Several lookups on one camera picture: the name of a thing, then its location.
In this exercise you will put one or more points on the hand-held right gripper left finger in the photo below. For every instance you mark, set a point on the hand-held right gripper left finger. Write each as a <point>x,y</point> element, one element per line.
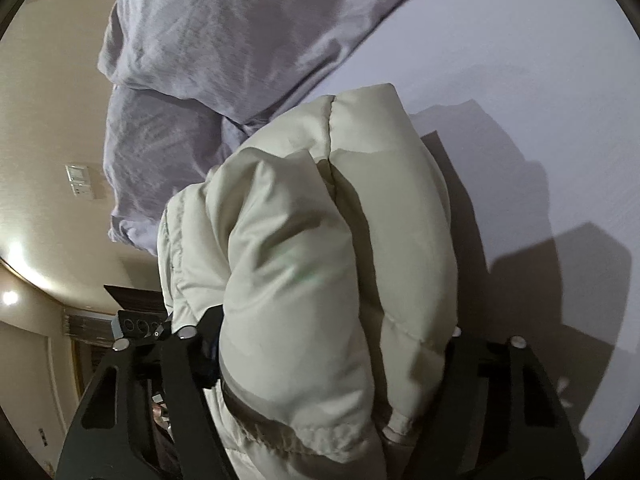
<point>175,375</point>

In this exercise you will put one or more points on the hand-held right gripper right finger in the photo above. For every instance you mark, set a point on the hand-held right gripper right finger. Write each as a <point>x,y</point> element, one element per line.
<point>465,395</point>

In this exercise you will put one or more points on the cream puffer jacket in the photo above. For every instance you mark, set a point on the cream puffer jacket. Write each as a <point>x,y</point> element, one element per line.
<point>300,260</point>

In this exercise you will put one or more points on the round ceiling light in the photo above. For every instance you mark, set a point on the round ceiling light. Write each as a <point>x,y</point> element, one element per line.
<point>8,298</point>

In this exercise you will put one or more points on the lavender pillow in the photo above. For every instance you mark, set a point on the lavender pillow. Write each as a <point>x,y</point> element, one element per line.
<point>150,170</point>
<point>225,25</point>

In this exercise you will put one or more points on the lavender bed sheet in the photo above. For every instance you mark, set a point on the lavender bed sheet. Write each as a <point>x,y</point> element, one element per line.
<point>525,110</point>

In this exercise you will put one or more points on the white wall switch panel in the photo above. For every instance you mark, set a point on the white wall switch panel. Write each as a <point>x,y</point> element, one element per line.
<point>80,180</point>

